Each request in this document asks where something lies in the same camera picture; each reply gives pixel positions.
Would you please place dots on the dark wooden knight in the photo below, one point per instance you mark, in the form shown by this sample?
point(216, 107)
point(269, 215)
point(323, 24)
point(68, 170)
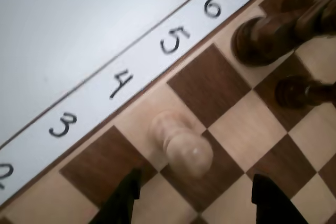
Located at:
point(262, 40)

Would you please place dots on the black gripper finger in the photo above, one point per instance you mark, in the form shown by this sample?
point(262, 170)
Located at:
point(123, 203)
point(273, 205)

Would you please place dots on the light wooden pawn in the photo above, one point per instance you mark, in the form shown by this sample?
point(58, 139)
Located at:
point(186, 153)

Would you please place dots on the wooden chessboard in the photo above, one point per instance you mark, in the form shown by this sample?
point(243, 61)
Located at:
point(210, 85)

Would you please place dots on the white number label strip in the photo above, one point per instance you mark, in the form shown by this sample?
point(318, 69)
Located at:
point(92, 108)

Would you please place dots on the dark wooden pawn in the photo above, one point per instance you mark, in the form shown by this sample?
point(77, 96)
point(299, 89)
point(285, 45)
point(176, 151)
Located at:
point(296, 91)

